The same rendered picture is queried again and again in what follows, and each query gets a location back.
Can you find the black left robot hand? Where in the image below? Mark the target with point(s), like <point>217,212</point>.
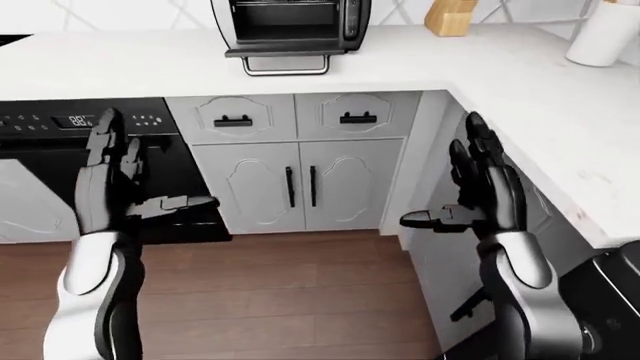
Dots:
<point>97,187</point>

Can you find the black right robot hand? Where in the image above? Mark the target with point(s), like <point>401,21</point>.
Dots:
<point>492,187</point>

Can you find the grey cabinet door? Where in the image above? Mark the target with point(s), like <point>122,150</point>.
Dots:
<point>350,183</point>
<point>247,187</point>

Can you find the black silver toaster oven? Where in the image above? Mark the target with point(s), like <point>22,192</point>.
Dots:
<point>292,22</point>

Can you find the black dishwasher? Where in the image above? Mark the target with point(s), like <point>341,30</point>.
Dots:
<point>55,165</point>

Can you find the grey side cabinet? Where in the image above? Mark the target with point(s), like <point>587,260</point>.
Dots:
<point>450,232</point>

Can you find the grey cabinet drawer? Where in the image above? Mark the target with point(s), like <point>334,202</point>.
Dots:
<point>356,115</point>
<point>231,119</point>

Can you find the black robot torso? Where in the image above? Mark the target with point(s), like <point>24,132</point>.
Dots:
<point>607,303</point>

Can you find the black cooktop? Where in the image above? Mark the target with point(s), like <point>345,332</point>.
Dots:
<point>12,38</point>

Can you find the wooden knife block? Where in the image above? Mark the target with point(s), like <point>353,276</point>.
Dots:
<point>451,17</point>

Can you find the white paper towel roll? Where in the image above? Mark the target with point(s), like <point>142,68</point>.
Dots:
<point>602,33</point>

